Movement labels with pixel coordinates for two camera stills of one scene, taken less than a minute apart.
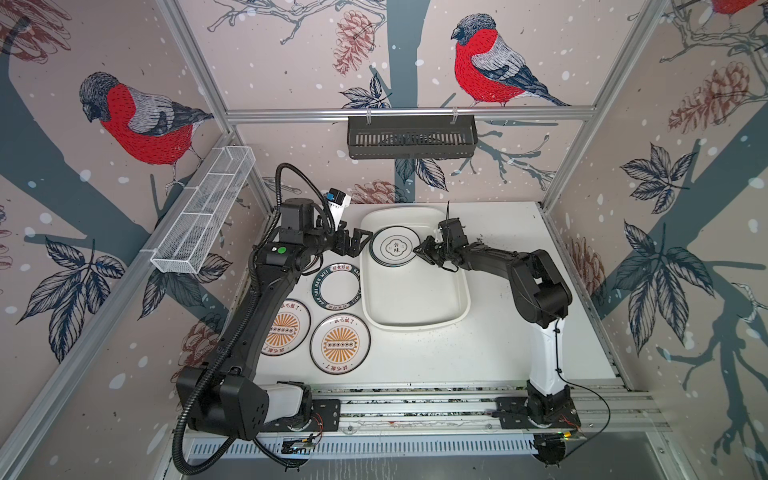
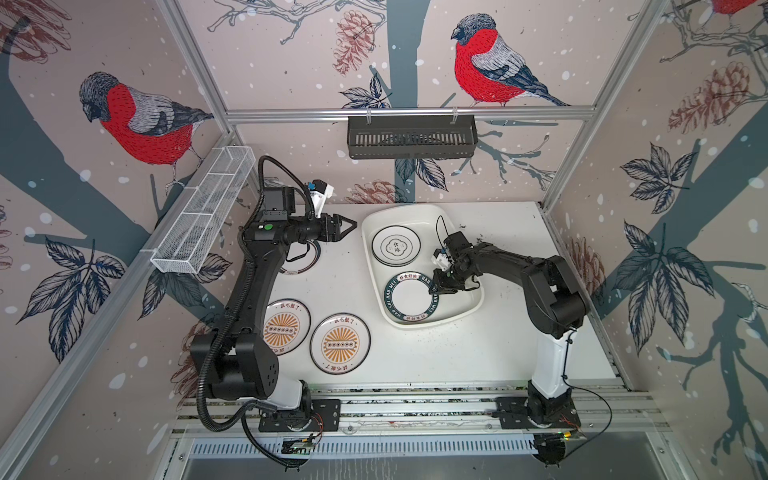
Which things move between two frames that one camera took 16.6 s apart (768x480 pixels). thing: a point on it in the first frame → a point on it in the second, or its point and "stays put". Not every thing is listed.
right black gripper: [430, 241] → [439, 275]
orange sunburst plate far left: [289, 330] stays put
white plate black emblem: [393, 246] stays put
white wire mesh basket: [186, 246] stays put
